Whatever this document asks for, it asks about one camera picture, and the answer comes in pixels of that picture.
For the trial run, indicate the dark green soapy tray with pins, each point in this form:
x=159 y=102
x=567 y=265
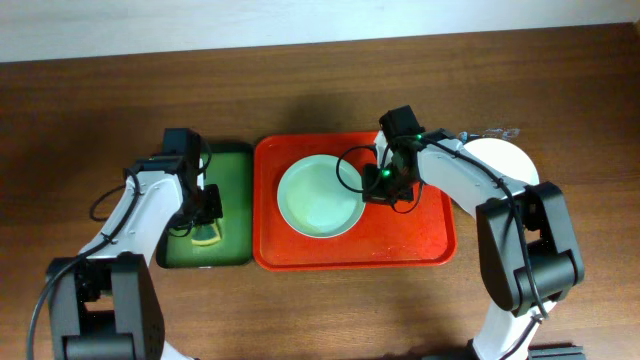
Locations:
x=231 y=169

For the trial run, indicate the black metal base rail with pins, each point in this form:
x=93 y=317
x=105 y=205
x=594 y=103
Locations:
x=571 y=352

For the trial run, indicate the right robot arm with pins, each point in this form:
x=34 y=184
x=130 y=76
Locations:
x=528 y=251

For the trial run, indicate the red plastic tray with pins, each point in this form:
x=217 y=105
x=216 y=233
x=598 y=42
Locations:
x=382 y=238

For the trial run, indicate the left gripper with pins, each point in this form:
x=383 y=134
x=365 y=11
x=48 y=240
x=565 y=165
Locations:
x=209 y=211

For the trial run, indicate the yellow green scrub sponge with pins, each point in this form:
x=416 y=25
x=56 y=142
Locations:
x=206 y=235

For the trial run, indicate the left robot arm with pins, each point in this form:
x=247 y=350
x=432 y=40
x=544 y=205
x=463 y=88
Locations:
x=102 y=302

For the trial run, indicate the white plate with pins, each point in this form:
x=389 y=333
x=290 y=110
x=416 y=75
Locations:
x=505 y=157

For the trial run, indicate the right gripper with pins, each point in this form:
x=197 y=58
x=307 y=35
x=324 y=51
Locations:
x=376 y=190

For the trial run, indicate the pale green plate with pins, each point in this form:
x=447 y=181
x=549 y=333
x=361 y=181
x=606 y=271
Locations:
x=319 y=196

